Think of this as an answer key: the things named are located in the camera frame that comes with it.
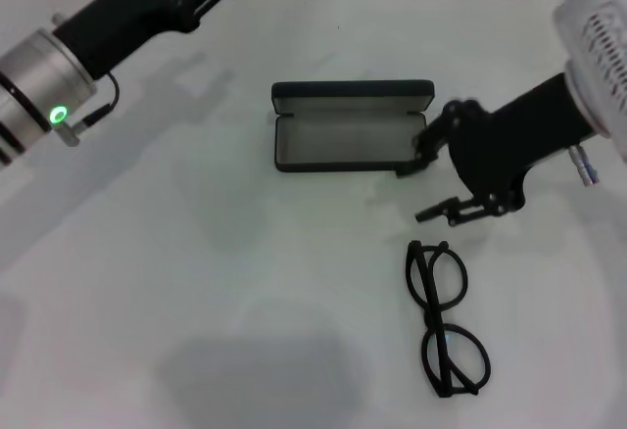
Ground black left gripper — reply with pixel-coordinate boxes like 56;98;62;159
51;0;245;83

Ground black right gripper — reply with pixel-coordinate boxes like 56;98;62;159
394;73;598;228

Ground black glasses case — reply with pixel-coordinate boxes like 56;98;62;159
270;78;436;174

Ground round thick black glasses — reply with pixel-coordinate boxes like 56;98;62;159
405;240;492;399

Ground silver right cable connector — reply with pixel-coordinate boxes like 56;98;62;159
567;143;600;188

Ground silver cable connector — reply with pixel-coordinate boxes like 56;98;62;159
567;143;600;188
52;119;82;149

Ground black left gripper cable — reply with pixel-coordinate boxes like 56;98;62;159
82;73;122;126

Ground silver left cable connector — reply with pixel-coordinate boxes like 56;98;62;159
52;119;82;149

